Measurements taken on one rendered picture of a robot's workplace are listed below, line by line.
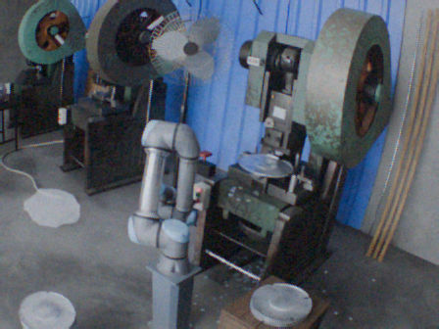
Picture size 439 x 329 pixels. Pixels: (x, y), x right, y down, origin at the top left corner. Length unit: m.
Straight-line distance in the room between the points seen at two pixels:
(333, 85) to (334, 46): 0.17
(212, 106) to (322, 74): 2.48
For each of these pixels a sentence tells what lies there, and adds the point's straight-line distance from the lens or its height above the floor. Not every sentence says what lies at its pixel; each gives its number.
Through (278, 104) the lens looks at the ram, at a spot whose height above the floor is 1.11.
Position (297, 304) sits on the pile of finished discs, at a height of 0.39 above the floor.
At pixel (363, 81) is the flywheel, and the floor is 1.37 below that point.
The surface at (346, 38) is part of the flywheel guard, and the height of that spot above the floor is 1.56.
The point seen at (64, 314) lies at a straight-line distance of 1.73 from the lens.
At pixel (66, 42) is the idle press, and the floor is 1.16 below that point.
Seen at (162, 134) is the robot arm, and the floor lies 1.00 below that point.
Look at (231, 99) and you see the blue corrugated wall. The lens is 3.78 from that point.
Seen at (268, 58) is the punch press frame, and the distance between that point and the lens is 2.05.
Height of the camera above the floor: 1.54
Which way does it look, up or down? 22 degrees down
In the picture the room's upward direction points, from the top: 8 degrees clockwise
